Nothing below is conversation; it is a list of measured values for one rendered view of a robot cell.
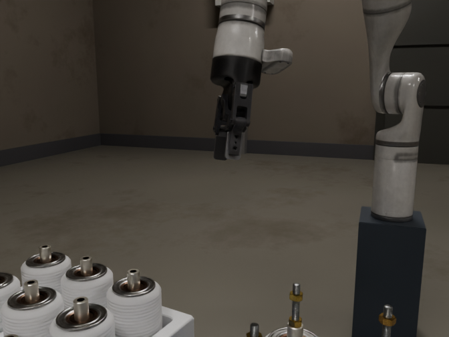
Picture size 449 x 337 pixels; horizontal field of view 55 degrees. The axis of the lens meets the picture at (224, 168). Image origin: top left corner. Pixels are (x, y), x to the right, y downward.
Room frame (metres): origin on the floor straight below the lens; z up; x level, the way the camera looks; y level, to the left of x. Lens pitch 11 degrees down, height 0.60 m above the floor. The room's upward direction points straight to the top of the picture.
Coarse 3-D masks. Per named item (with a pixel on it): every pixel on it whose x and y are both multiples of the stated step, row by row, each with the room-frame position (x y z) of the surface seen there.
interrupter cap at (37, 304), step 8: (40, 288) 0.70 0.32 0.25; (48, 288) 0.69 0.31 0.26; (16, 296) 0.67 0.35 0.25; (24, 296) 0.67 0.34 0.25; (40, 296) 0.67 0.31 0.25; (48, 296) 0.67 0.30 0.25; (8, 304) 0.64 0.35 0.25; (16, 304) 0.64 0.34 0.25; (24, 304) 0.64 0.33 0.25; (32, 304) 0.64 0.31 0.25; (40, 304) 0.64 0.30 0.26
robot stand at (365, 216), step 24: (360, 216) 0.97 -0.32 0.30; (360, 240) 0.93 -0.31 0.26; (384, 240) 0.91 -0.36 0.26; (408, 240) 0.89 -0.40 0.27; (360, 264) 0.93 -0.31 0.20; (384, 264) 0.91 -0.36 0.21; (408, 264) 0.89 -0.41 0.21; (360, 288) 0.92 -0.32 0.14; (384, 288) 0.91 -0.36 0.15; (408, 288) 0.89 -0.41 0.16; (360, 312) 0.92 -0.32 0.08; (408, 312) 0.89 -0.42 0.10; (360, 336) 0.92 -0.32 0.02; (408, 336) 0.89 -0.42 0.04
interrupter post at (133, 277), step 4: (128, 272) 0.70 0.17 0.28; (132, 272) 0.71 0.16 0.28; (136, 272) 0.70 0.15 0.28; (128, 276) 0.70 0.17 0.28; (132, 276) 0.70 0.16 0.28; (136, 276) 0.70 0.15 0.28; (128, 280) 0.70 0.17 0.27; (132, 280) 0.70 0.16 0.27; (136, 280) 0.70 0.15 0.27; (128, 284) 0.70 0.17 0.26; (132, 284) 0.70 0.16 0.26; (136, 284) 0.70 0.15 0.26; (128, 288) 0.70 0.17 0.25; (132, 288) 0.70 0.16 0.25; (136, 288) 0.70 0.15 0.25
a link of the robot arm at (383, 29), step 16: (368, 0) 0.89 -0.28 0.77; (384, 0) 0.87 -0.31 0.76; (400, 0) 0.87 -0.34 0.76; (368, 16) 0.91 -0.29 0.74; (384, 16) 0.88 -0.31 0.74; (400, 16) 0.88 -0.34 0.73; (368, 32) 0.92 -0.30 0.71; (384, 32) 0.90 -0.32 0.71; (400, 32) 0.91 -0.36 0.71; (368, 48) 0.95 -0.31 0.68; (384, 48) 0.92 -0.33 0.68; (384, 64) 0.95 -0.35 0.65; (384, 80) 0.96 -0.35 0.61; (384, 112) 0.98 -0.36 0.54
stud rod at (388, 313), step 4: (384, 308) 0.47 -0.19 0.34; (388, 308) 0.47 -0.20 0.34; (392, 308) 0.47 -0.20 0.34; (384, 312) 0.47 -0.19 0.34; (388, 312) 0.47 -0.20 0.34; (384, 316) 0.47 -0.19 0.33; (388, 316) 0.47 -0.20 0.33; (384, 328) 0.47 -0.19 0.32; (388, 328) 0.47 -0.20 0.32; (384, 332) 0.47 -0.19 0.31; (388, 332) 0.47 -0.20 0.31; (384, 336) 0.47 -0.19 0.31; (388, 336) 0.47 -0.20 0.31
